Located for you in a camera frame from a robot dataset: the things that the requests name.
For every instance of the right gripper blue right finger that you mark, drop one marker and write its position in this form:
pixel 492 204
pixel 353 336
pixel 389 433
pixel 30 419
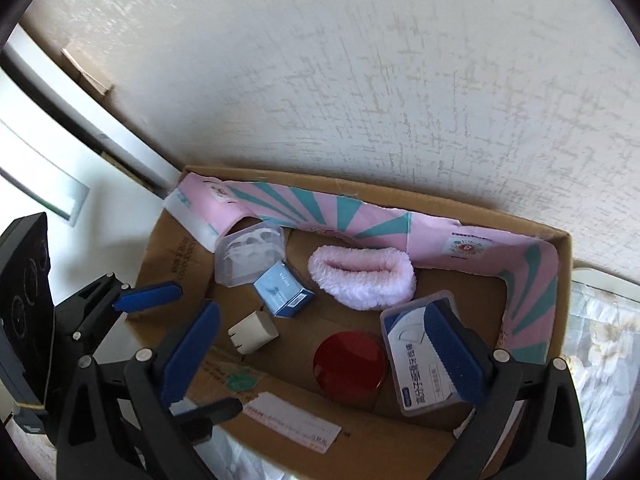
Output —
pixel 537 402

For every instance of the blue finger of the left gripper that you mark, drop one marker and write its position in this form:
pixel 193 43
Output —
pixel 145 295
pixel 196 424

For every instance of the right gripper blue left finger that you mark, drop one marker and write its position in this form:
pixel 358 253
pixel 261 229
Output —
pixel 116 422

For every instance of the clear box with white label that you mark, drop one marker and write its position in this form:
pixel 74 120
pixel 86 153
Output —
pixel 421 382

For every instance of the white charger cube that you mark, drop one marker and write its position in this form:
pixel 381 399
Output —
pixel 252 332

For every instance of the red lid jar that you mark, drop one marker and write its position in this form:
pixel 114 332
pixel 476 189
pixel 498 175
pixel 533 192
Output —
pixel 349 368

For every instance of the clear plastic blister case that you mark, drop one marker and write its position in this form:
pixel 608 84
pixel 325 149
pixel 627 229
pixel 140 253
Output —
pixel 242 257

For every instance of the pink fluffy sock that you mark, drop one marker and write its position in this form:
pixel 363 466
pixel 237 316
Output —
pixel 363 279

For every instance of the small blue box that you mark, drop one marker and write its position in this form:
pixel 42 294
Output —
pixel 281 292

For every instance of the cardboard box with pink liner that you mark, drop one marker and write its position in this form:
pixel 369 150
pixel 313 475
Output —
pixel 510 279

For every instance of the grey recessed door handle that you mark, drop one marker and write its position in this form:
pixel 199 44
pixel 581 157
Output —
pixel 40 179

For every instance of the white bed rail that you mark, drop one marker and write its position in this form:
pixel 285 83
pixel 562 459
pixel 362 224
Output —
pixel 607 282

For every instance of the small wooden wall block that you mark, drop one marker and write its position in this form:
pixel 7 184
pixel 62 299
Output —
pixel 85 72

